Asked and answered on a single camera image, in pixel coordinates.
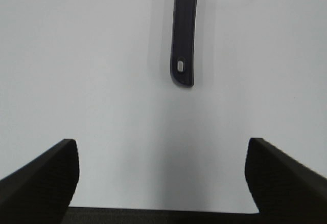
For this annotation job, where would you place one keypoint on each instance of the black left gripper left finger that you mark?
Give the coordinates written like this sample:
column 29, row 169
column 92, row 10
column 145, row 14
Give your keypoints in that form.
column 41, row 191

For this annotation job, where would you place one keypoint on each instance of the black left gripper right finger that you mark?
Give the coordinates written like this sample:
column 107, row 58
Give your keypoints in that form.
column 280, row 185

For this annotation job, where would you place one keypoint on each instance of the purple plastic dustpan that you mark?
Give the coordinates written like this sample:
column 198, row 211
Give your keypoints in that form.
column 182, row 47

